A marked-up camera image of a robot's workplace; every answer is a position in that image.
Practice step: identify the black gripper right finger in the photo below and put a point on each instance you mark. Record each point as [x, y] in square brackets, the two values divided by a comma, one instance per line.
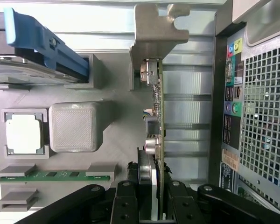
[186, 207]

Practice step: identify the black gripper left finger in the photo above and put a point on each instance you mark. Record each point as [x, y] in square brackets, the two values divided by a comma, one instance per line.
[124, 205]

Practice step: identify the green ram stick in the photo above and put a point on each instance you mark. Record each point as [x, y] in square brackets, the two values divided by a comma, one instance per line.
[60, 175]

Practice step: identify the grey parts rack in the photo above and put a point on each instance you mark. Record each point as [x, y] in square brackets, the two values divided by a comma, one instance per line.
[121, 130]

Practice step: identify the silver cpu chip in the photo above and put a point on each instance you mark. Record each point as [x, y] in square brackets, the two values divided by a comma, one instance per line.
[23, 134]

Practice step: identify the open dark pc case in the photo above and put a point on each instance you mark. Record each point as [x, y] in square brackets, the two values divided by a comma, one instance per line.
[259, 105]

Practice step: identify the hard disk with blue carrier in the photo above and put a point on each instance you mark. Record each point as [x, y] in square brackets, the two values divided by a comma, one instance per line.
[37, 39]

